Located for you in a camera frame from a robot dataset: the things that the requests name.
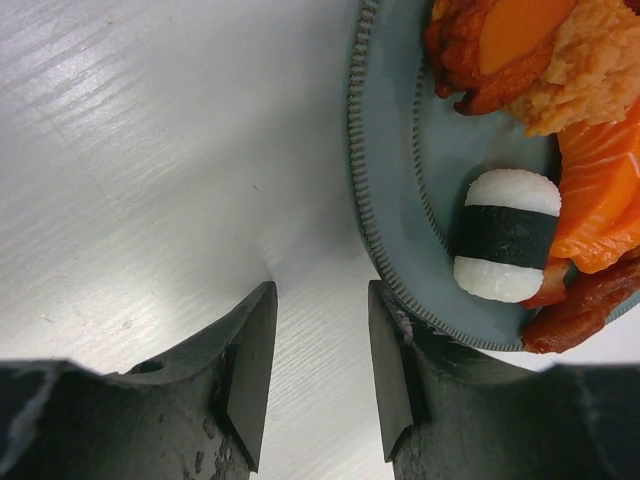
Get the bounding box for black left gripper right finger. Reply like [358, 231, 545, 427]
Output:
[368, 281, 639, 479]

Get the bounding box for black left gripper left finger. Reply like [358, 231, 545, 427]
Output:
[1, 281, 277, 479]

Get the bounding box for red bacon strip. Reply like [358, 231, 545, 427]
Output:
[521, 258, 639, 354]

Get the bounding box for rice ball with seaweed band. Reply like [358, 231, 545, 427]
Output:
[452, 169, 562, 303]

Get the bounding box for salmon slice pieces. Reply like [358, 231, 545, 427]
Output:
[551, 115, 639, 274]

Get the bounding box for blue-grey ceramic plate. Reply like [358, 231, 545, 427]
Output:
[346, 1, 560, 352]

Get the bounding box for brown glazed chicken piece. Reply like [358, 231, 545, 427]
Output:
[424, 0, 576, 116]

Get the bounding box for beige minced fish mound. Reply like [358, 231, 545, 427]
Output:
[505, 0, 639, 136]

